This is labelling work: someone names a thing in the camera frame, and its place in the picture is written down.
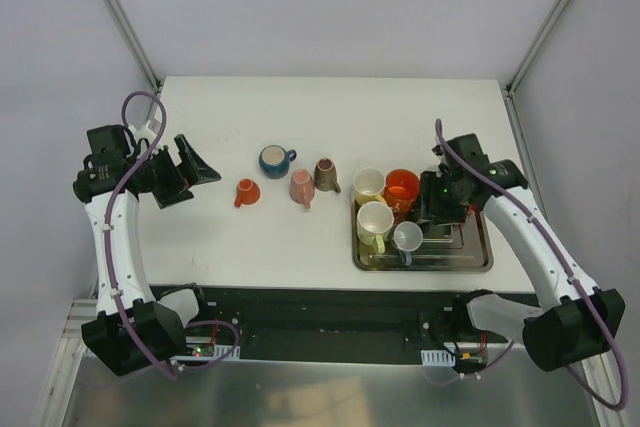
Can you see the left aluminium frame post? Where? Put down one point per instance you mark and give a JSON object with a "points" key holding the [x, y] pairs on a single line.
{"points": [[124, 26]]}

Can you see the right aluminium frame post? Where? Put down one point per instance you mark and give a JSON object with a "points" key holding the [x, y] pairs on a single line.
{"points": [[552, 20]]}

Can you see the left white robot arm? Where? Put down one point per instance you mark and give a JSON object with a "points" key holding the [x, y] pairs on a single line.
{"points": [[132, 327]]}

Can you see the grey-blue mug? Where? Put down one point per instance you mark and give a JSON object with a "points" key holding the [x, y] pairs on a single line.
{"points": [[407, 238]]}

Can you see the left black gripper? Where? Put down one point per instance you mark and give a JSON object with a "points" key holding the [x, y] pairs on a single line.
{"points": [[176, 175]]}

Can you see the right white cable duct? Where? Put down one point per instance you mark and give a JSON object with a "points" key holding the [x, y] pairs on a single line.
{"points": [[443, 358]]}

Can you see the pink mug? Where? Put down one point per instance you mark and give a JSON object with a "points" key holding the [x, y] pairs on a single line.
{"points": [[302, 188]]}

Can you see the blue ribbed mug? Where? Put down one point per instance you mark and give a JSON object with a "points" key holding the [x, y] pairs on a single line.
{"points": [[275, 161]]}

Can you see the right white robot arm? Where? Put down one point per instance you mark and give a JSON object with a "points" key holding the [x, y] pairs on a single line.
{"points": [[575, 319]]}

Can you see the pale yellow-green mug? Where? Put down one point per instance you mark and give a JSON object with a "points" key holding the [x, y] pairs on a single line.
{"points": [[374, 223]]}

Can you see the left white cable duct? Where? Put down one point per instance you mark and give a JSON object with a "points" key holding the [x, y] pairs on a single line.
{"points": [[209, 353]]}

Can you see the yellow mug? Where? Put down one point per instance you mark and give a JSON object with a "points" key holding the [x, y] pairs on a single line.
{"points": [[368, 186]]}

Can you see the steel baking tray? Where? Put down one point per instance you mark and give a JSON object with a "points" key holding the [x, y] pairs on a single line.
{"points": [[463, 248]]}

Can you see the aluminium frame post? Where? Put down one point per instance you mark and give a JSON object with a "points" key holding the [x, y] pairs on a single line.
{"points": [[552, 20], [124, 26]]}

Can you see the brown striped mug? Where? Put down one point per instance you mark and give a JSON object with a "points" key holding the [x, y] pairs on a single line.
{"points": [[325, 176]]}

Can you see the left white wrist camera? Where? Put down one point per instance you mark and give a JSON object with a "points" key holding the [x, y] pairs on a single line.
{"points": [[149, 134]]}

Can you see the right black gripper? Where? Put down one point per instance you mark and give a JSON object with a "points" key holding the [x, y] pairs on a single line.
{"points": [[439, 206]]}

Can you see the bright orange mug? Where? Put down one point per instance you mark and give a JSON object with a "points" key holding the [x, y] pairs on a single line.
{"points": [[402, 188]]}

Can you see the small orange cup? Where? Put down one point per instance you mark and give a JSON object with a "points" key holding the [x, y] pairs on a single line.
{"points": [[247, 193]]}

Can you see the white cable duct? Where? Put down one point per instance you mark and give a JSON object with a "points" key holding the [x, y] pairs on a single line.
{"points": [[443, 358], [209, 353]]}

